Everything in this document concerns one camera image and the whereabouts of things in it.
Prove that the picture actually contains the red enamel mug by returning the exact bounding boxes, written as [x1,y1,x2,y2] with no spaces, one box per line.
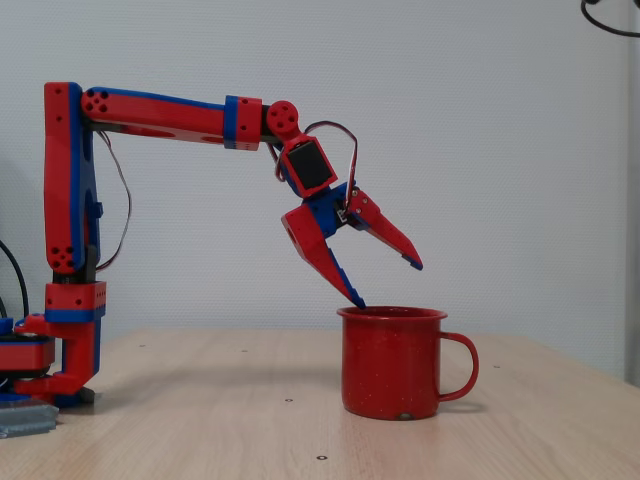
[336,305,480,421]

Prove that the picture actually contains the thick black cable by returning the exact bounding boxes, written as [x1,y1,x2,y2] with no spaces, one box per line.
[0,239,29,321]

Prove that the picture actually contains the red white gripper wire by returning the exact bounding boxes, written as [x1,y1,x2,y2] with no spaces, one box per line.
[302,121,360,194]

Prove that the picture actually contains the black looped cable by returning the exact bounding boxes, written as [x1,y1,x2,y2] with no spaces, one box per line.
[580,0,640,39]

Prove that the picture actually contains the red white elbow wire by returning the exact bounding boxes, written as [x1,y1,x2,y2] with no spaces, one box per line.
[93,130,134,274]

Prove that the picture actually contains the red white wrist wire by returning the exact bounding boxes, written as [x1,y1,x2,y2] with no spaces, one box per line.
[271,143,288,184]

